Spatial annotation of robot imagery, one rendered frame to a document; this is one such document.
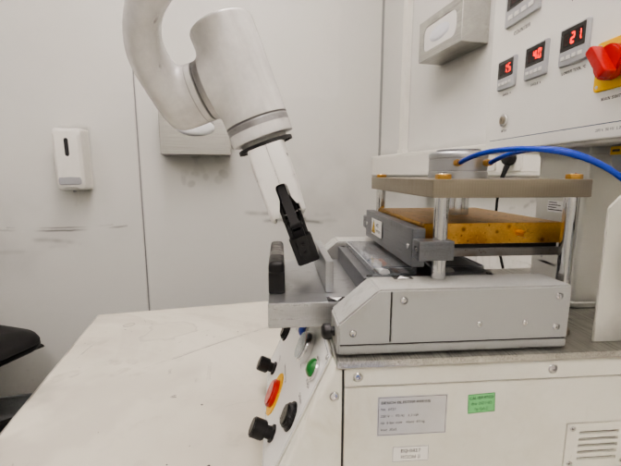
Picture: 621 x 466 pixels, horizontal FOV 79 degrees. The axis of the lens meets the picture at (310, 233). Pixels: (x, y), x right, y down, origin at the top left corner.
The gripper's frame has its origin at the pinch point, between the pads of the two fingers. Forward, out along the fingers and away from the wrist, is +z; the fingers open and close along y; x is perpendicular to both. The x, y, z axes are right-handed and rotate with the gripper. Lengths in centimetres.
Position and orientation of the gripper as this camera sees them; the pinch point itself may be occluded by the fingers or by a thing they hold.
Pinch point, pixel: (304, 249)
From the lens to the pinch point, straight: 53.4
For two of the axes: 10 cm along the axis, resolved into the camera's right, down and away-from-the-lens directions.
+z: 3.4, 9.2, 1.7
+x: 9.4, -3.5, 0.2
